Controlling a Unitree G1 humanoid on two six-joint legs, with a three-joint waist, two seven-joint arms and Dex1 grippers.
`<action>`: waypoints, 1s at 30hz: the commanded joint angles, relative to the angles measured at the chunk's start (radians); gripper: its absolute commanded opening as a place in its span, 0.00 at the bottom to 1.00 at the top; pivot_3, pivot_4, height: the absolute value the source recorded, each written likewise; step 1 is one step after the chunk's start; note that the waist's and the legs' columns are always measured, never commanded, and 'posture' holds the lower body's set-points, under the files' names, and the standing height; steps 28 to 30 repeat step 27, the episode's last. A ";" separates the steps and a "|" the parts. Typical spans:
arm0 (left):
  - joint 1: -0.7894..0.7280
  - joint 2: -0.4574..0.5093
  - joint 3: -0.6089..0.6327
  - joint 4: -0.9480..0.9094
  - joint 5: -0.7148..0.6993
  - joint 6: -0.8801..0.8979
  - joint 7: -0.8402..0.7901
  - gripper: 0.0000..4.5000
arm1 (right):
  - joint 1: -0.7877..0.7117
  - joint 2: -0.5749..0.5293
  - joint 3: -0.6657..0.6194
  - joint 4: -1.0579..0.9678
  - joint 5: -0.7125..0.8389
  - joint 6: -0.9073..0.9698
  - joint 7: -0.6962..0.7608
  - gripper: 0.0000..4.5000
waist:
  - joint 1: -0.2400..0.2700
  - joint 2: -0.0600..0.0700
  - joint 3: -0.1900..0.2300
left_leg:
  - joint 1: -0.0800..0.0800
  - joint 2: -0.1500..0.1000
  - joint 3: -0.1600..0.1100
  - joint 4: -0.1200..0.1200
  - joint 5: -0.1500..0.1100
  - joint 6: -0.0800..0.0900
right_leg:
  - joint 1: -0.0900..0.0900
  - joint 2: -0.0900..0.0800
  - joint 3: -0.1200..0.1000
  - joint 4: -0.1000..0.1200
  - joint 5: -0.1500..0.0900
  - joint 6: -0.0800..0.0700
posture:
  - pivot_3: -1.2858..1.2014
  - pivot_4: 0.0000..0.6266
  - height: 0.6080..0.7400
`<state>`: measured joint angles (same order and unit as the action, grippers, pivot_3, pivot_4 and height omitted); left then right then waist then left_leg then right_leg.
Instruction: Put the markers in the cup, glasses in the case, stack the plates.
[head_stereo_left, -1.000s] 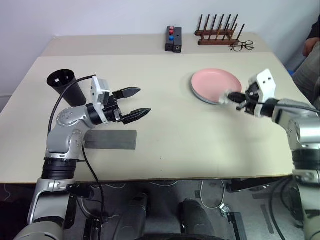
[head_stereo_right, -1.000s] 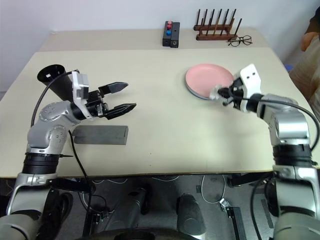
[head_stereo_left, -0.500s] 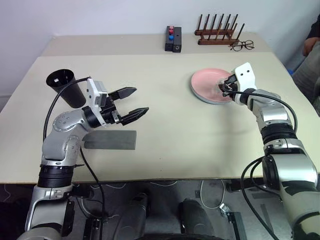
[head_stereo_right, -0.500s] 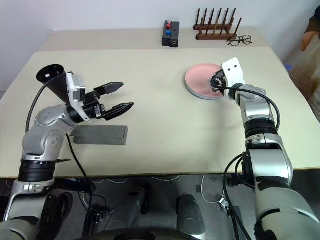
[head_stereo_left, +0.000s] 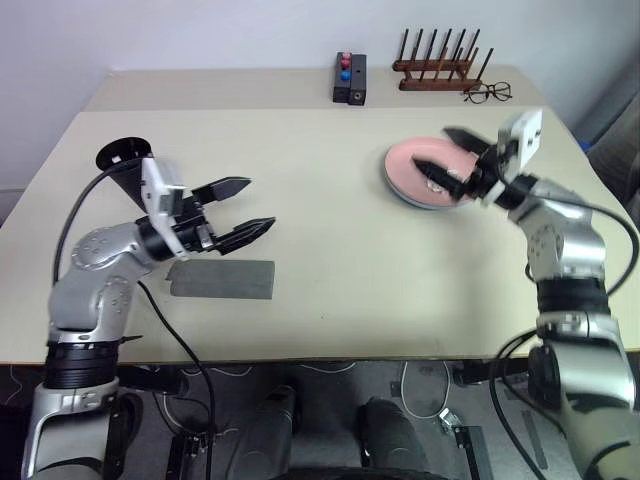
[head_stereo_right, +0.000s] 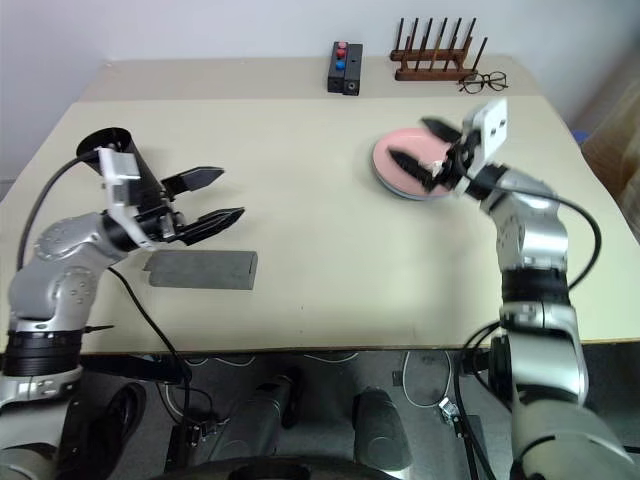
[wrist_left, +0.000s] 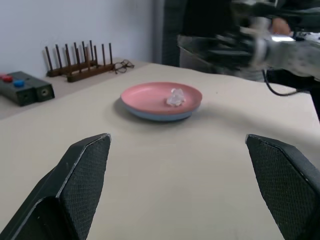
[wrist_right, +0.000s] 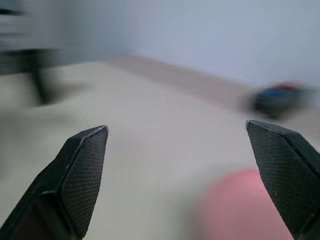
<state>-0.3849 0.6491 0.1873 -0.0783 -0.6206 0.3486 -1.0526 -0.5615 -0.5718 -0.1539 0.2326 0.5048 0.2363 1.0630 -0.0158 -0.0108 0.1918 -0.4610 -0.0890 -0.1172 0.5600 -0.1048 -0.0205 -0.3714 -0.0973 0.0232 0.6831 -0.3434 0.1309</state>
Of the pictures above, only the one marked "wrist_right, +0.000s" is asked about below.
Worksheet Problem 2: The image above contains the pink plate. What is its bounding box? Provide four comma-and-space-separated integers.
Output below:
194, 168, 296, 240

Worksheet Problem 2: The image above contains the black box with coloured buttons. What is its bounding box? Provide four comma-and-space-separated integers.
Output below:
239, 81, 315, 119

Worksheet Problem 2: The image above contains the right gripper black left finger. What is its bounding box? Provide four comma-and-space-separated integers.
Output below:
0, 124, 110, 240

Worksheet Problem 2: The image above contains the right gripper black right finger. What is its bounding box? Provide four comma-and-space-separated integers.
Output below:
245, 119, 320, 240

